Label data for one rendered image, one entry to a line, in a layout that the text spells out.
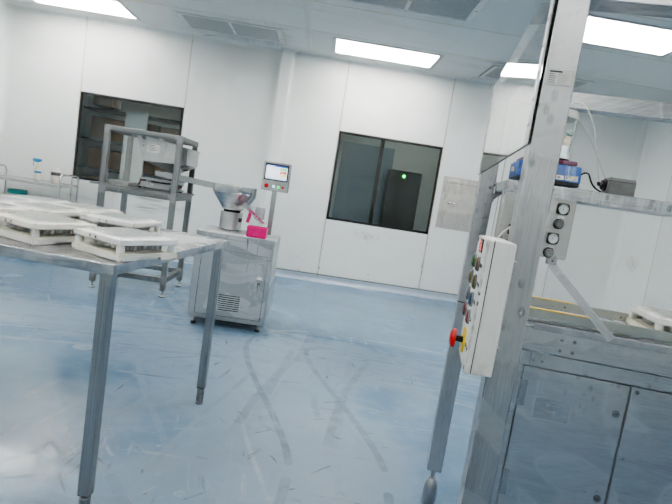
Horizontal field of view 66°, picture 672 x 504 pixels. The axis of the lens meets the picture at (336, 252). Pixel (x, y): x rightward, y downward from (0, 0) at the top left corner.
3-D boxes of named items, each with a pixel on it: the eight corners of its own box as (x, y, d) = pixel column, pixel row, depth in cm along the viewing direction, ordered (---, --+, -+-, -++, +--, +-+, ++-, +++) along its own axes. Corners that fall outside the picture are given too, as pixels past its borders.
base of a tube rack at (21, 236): (-12, 232, 182) (-12, 225, 182) (53, 232, 204) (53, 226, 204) (32, 244, 172) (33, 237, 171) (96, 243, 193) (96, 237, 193)
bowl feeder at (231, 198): (203, 228, 422) (209, 182, 418) (212, 225, 458) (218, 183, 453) (263, 237, 424) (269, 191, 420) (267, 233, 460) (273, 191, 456)
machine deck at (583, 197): (506, 191, 168) (508, 178, 167) (492, 194, 205) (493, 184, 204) (715, 221, 158) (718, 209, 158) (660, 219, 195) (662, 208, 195)
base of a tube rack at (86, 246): (71, 247, 177) (72, 240, 177) (131, 246, 199) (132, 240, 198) (118, 261, 165) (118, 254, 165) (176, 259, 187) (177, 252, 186)
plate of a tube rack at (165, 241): (72, 233, 177) (73, 227, 176) (132, 233, 198) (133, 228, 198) (119, 246, 165) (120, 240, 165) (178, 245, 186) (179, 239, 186)
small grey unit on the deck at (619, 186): (597, 193, 171) (601, 175, 171) (591, 194, 178) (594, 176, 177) (636, 199, 169) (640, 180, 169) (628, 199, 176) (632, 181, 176)
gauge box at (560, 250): (495, 249, 170) (507, 188, 167) (491, 246, 180) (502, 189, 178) (565, 260, 166) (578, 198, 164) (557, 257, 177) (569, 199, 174)
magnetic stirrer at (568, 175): (516, 180, 170) (521, 153, 169) (506, 183, 191) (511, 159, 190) (580, 189, 167) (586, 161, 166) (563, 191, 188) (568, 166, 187)
